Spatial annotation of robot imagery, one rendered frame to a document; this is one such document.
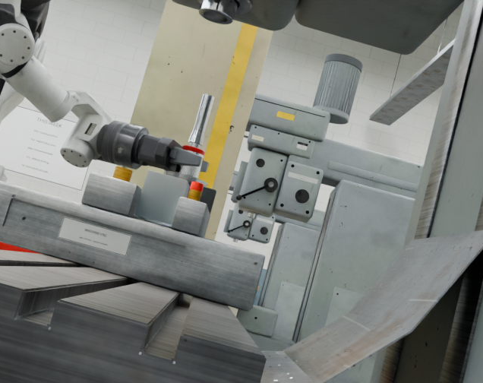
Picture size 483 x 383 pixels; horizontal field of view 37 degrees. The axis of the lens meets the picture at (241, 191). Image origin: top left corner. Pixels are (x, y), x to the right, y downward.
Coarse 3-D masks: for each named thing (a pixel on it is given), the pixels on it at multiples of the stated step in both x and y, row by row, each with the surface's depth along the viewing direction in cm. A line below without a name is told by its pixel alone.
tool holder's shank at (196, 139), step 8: (208, 96) 144; (200, 104) 145; (208, 104) 144; (200, 112) 144; (208, 112) 144; (200, 120) 144; (200, 128) 144; (192, 136) 143; (200, 136) 143; (192, 144) 143; (200, 144) 144
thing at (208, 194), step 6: (168, 174) 140; (174, 174) 139; (180, 174) 139; (192, 180) 139; (198, 180) 140; (204, 186) 142; (204, 192) 138; (210, 192) 138; (204, 198) 138; (210, 198) 138; (210, 204) 138; (210, 210) 138; (150, 222) 136
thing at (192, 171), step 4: (192, 152) 142; (180, 164) 142; (200, 164) 143; (176, 168) 143; (180, 168) 142; (184, 168) 141; (188, 168) 141; (192, 168) 142; (196, 168) 142; (176, 172) 142; (180, 172) 141; (184, 172) 141; (188, 172) 141; (192, 172) 142; (196, 172) 142; (192, 176) 142; (196, 176) 142
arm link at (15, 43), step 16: (0, 0) 126; (16, 0) 128; (0, 16) 127; (16, 16) 130; (0, 32) 127; (16, 32) 128; (0, 48) 128; (16, 48) 129; (32, 48) 130; (16, 64) 131
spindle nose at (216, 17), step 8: (208, 0) 92; (224, 0) 92; (232, 0) 93; (200, 8) 93; (208, 8) 92; (216, 8) 92; (224, 8) 92; (232, 8) 93; (208, 16) 95; (216, 16) 96; (224, 16) 93; (232, 16) 93
